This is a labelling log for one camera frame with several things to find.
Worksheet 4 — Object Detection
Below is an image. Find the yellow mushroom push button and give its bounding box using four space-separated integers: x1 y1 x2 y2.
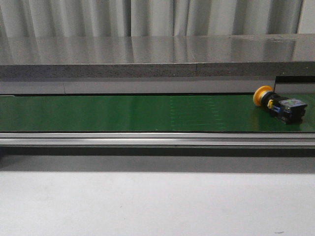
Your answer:
253 86 307 124

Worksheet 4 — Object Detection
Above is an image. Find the green conveyor belt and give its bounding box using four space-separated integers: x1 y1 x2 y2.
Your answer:
0 94 315 132

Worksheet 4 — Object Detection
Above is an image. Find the grey stone slab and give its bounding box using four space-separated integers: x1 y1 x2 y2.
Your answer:
0 34 315 79

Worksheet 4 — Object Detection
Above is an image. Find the white pleated curtain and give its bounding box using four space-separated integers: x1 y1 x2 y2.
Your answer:
0 0 303 38

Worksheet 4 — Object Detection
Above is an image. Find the grey conveyor back rail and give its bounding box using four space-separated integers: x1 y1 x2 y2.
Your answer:
0 76 315 95

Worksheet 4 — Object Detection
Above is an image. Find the aluminium conveyor front rail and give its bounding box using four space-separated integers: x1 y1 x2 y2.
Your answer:
0 132 315 148

